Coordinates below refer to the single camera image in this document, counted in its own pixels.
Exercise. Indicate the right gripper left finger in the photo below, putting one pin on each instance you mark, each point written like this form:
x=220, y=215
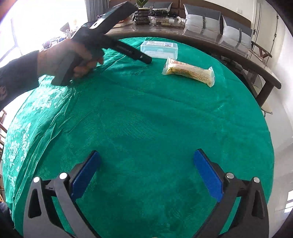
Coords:
x=41, y=218

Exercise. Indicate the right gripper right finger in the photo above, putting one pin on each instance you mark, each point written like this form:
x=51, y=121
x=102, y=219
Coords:
x=241, y=208

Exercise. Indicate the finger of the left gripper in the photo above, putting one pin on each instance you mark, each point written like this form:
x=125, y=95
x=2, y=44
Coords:
x=125, y=49

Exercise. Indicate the yellow cracker packet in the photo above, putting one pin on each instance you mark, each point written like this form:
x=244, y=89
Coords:
x=206, y=76

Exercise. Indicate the person's left forearm sleeve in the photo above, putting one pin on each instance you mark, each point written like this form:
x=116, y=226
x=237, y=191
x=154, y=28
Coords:
x=17, y=77

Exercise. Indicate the person's left hand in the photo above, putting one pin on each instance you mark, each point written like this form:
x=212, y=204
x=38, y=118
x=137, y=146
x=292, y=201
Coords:
x=49, y=60

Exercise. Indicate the grey curtain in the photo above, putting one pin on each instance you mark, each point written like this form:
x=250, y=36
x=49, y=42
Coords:
x=95, y=8

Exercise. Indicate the potted green plant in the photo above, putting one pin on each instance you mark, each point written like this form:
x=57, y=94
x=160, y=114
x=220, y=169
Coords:
x=141, y=16

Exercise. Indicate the clear plastic tissue box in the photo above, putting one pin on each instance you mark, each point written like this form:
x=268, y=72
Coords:
x=160, y=49

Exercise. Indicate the glass fruit tray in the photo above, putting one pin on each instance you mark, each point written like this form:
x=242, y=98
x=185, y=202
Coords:
x=165, y=18

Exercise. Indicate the grey white cushion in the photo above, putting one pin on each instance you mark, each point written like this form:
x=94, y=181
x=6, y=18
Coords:
x=236, y=31
x=202, y=18
x=159, y=5

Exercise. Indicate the brown wooden sofa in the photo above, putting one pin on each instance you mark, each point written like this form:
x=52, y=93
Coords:
x=260, y=17

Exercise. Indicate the green tablecloth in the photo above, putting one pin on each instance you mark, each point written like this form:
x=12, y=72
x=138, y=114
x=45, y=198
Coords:
x=146, y=126

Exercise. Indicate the beige round stool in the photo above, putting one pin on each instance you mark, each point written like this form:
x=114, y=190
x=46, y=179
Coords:
x=266, y=109

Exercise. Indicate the dark wooden coffee table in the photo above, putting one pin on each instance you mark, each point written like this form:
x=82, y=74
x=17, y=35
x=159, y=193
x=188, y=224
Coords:
x=258, y=80

